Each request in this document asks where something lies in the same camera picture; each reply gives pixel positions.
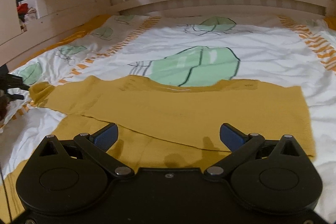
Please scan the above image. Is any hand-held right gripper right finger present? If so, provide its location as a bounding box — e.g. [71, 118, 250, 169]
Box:
[204, 123, 309, 179]

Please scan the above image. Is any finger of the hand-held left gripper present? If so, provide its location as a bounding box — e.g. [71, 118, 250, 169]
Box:
[0, 73, 30, 101]

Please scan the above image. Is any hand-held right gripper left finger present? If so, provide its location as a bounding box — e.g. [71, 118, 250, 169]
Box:
[31, 123, 135, 179]

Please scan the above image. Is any yellow knit sweater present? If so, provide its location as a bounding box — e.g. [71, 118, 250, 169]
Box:
[0, 75, 316, 222]

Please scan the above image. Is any mustard yellow bed sheet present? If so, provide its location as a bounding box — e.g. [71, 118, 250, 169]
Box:
[16, 14, 112, 67]

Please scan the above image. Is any red toy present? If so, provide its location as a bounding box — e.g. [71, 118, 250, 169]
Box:
[16, 3, 30, 22]

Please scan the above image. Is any white leaf printed bed cover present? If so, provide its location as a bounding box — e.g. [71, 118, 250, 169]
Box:
[0, 14, 336, 224]

